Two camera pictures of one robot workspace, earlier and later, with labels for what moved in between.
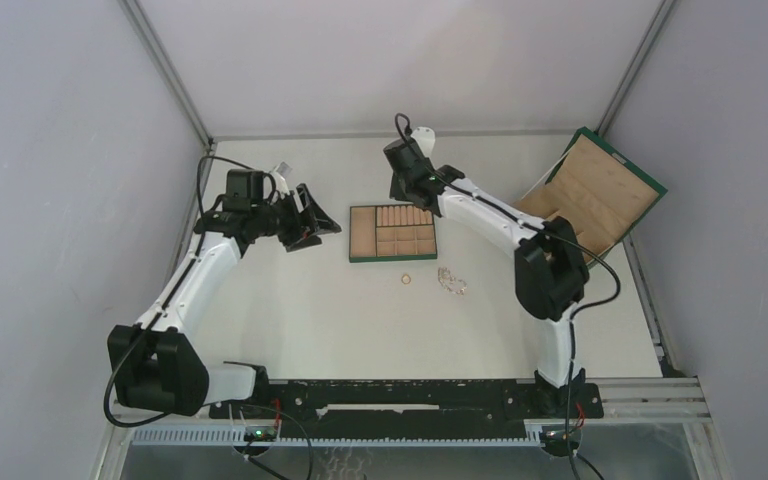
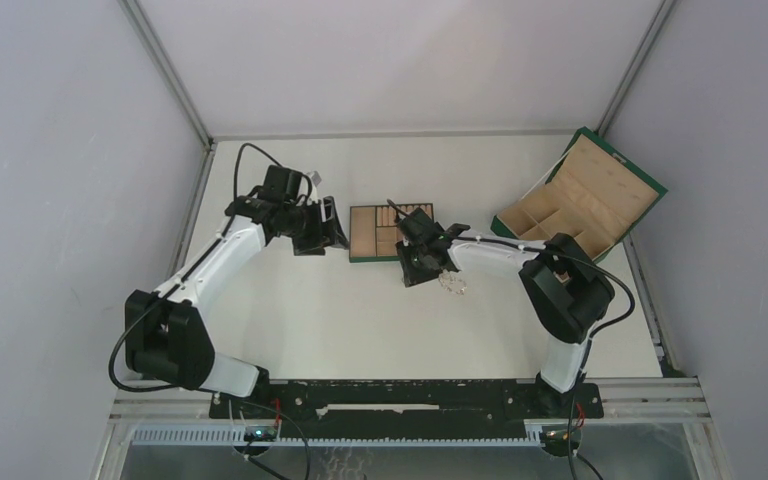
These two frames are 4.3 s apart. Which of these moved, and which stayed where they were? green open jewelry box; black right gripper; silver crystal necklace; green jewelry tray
Moved: black right gripper
Stayed: silver crystal necklace; green jewelry tray; green open jewelry box
